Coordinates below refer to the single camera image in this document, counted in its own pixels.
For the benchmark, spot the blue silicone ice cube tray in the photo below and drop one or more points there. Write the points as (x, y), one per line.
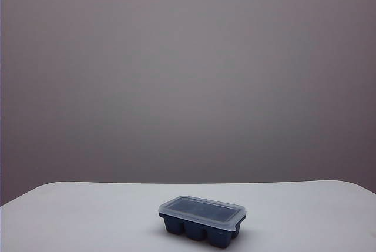
(194, 234)

